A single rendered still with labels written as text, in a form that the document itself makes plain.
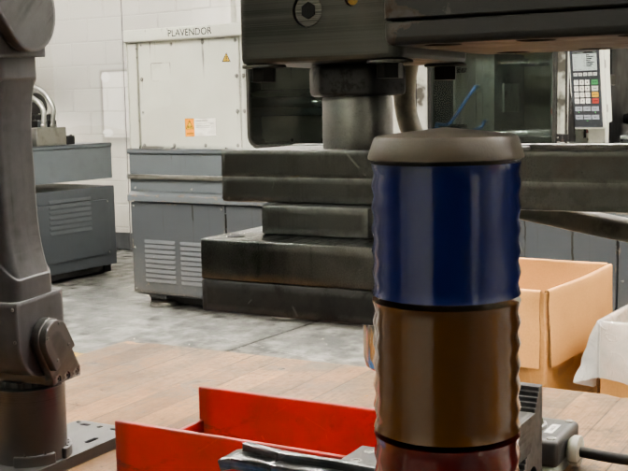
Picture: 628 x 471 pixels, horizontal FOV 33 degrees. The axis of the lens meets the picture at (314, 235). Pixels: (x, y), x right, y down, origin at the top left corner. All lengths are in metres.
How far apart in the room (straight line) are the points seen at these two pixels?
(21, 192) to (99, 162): 7.08
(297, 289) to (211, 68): 5.79
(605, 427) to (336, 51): 0.62
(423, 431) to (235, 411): 0.68
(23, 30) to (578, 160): 0.51
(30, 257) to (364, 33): 0.46
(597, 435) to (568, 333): 1.95
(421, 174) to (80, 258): 7.62
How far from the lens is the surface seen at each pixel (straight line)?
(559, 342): 2.92
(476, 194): 0.26
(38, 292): 0.91
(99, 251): 7.99
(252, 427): 0.94
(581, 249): 5.25
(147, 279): 6.67
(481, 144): 0.26
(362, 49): 0.51
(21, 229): 0.90
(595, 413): 1.10
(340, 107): 0.55
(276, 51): 0.54
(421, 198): 0.26
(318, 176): 0.53
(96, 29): 9.58
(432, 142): 0.26
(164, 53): 6.50
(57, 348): 0.91
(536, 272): 3.41
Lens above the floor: 1.20
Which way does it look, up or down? 7 degrees down
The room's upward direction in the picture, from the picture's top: 1 degrees counter-clockwise
